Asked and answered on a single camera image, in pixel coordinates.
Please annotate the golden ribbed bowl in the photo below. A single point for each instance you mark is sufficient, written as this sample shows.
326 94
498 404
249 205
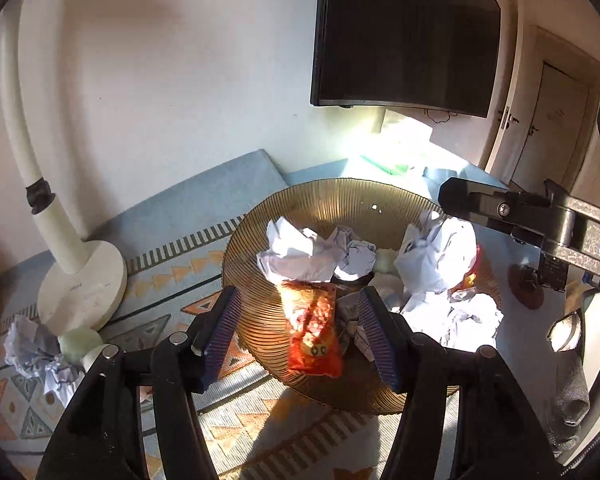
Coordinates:
330 205

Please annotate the small white crumpled paper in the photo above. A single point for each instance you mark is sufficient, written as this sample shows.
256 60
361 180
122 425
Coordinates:
355 255

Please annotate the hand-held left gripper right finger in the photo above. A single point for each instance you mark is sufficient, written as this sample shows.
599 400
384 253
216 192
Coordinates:
377 340

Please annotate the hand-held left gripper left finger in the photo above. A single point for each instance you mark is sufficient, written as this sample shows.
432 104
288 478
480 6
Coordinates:
220 330

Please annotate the white paper box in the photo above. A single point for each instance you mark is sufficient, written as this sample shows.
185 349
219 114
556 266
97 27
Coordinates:
405 130

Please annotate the white paper with scribbles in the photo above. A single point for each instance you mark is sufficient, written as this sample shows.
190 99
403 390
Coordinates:
435 255

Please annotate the small orange wrapper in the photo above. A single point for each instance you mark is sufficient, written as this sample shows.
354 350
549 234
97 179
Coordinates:
472 275

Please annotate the orange snack packet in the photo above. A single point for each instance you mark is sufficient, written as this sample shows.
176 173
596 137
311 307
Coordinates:
310 330

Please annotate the green flat item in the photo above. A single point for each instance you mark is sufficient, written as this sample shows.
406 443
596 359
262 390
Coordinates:
385 165

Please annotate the white desk lamp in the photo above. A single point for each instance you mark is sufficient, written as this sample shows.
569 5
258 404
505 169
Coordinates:
80 290

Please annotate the beige door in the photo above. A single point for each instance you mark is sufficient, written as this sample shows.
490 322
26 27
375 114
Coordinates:
550 125

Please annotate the black flat screen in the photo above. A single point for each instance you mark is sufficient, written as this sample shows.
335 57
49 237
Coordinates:
405 35

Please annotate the patterned blue table mat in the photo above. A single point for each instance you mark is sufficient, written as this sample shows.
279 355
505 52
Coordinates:
170 220

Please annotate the bluish crumpled paper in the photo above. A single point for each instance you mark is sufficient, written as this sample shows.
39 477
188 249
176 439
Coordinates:
30 355

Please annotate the grey paper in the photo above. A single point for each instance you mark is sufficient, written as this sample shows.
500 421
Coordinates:
295 250

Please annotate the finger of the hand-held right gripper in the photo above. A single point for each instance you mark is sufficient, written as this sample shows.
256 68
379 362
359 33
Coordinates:
480 205

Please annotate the grey cloth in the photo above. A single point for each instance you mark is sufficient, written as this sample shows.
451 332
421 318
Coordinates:
570 400

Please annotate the greyish crumpled paper scrap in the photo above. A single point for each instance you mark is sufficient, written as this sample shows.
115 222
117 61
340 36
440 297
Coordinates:
349 310

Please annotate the white crumpled scrap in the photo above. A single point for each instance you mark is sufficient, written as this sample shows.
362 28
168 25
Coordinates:
562 332

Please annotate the green plush ball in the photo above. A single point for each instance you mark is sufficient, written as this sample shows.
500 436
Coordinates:
80 345

